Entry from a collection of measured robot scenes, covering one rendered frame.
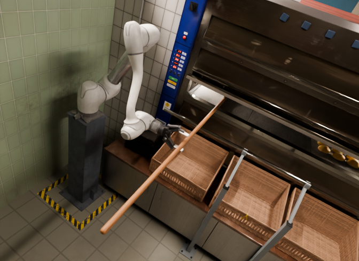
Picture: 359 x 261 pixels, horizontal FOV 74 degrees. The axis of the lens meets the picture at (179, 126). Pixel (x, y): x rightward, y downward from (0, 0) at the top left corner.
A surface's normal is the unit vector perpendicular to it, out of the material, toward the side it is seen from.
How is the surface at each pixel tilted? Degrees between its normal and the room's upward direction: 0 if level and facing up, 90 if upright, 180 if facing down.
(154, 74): 90
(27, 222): 0
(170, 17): 90
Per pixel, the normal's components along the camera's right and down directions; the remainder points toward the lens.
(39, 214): 0.27, -0.78
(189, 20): -0.44, 0.43
